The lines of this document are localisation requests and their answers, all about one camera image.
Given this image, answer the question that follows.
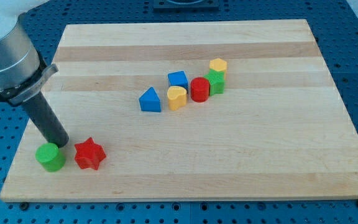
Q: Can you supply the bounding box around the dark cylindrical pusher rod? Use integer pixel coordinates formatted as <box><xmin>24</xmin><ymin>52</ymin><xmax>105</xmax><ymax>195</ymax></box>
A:
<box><xmin>21</xmin><ymin>92</ymin><xmax>69</xmax><ymax>147</ymax></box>

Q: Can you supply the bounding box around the red cylinder block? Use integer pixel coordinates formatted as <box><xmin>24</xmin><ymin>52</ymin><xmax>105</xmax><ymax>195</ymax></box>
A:
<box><xmin>190</xmin><ymin>77</ymin><xmax>209</xmax><ymax>103</ymax></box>

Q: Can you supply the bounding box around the yellow heart block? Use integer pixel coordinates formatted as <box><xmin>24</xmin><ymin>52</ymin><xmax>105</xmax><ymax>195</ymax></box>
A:
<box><xmin>167</xmin><ymin>86</ymin><xmax>187</xmax><ymax>111</ymax></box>

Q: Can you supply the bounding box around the red star block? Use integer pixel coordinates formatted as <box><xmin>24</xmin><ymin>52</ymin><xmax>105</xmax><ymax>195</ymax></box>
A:
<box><xmin>74</xmin><ymin>137</ymin><xmax>106</xmax><ymax>170</ymax></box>

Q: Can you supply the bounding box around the green star block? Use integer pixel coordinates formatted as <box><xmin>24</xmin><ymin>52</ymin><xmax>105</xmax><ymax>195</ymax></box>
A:
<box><xmin>204</xmin><ymin>69</ymin><xmax>225</xmax><ymax>96</ymax></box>

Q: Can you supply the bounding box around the blue triangle block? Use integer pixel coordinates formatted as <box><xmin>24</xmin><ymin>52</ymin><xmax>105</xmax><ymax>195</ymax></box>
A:
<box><xmin>139</xmin><ymin>87</ymin><xmax>162</xmax><ymax>112</ymax></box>

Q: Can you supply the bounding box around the blue cube block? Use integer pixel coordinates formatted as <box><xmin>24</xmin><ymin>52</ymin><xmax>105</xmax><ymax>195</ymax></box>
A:
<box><xmin>167</xmin><ymin>70</ymin><xmax>188</xmax><ymax>91</ymax></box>

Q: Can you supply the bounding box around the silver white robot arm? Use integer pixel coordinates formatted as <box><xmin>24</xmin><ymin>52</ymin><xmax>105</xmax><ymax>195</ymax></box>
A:
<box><xmin>0</xmin><ymin>0</ymin><xmax>58</xmax><ymax>106</ymax></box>

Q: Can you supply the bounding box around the yellow hexagon block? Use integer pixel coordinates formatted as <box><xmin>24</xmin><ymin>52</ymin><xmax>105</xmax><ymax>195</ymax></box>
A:
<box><xmin>209</xmin><ymin>58</ymin><xmax>227</xmax><ymax>78</ymax></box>

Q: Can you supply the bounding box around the green cylinder block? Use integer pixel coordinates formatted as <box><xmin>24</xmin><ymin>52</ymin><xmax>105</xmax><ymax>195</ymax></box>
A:
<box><xmin>35</xmin><ymin>142</ymin><xmax>66</xmax><ymax>172</ymax></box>

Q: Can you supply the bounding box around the wooden board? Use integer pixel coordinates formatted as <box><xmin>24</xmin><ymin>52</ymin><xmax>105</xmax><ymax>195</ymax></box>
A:
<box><xmin>0</xmin><ymin>19</ymin><xmax>358</xmax><ymax>202</ymax></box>

